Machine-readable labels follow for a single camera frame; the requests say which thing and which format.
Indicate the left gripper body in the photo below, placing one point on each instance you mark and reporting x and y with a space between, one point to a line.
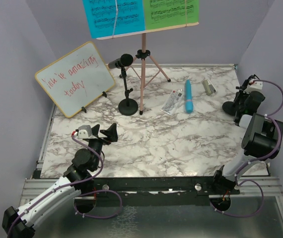
96 144

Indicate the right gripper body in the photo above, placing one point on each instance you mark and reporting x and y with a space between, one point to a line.
240 100

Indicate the black mic stand front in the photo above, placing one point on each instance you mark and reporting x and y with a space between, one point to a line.
230 107

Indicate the blue toy microphone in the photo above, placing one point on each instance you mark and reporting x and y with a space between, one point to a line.
189 107

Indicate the black microphone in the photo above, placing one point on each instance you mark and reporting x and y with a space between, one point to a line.
124 60

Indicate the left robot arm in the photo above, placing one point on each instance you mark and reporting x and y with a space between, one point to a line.
77 180

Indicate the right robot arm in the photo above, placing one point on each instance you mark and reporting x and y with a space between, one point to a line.
261 141

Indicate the grey eraser block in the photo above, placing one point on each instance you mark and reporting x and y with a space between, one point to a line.
208 86

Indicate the yellow framed whiteboard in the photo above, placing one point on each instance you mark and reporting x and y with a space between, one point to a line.
76 79

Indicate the white remote packet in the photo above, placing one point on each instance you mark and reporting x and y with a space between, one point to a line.
173 102

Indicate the pink music stand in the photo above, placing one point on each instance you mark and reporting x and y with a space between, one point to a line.
143 54

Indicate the blue sheet music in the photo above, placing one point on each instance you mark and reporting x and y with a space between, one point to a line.
110 18

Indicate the green sheet music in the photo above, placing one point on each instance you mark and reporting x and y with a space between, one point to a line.
162 14

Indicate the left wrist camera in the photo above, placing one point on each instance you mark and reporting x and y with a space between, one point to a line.
84 132

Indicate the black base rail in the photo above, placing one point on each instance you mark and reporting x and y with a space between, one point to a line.
156 191

